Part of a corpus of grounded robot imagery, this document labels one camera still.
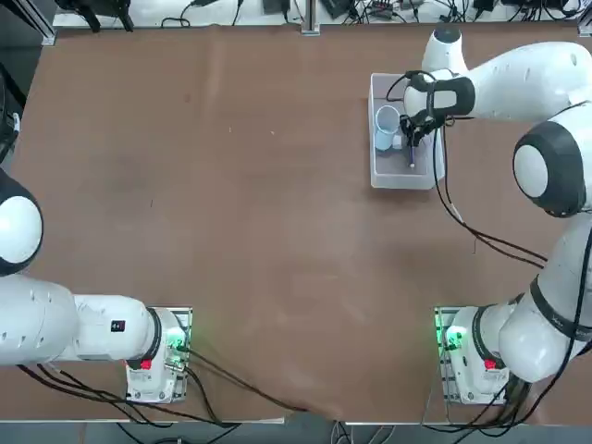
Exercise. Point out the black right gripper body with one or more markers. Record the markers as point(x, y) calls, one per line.
point(416, 124)

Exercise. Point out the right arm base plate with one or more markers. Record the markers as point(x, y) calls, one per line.
point(445, 388)

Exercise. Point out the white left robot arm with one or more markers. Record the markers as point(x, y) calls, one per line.
point(92, 333)

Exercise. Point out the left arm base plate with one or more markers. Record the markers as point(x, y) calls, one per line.
point(188, 314)

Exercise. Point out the purple marker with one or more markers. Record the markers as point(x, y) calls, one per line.
point(411, 157)

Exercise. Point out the clear plastic box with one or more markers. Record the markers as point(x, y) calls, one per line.
point(398, 181)

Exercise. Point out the aluminium frame rail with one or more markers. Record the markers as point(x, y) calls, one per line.
point(37, 23)

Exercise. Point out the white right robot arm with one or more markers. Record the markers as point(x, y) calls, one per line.
point(546, 74)

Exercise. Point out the short aluminium rail end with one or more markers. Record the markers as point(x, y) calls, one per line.
point(585, 28)

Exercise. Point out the aluminium post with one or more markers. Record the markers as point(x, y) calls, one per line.
point(311, 18)

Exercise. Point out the black tripod legs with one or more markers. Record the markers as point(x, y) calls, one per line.
point(88, 14)

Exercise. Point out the blue pencil holder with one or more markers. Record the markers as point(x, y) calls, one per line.
point(383, 139)

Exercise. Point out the white sticker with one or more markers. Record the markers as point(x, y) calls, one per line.
point(398, 142)

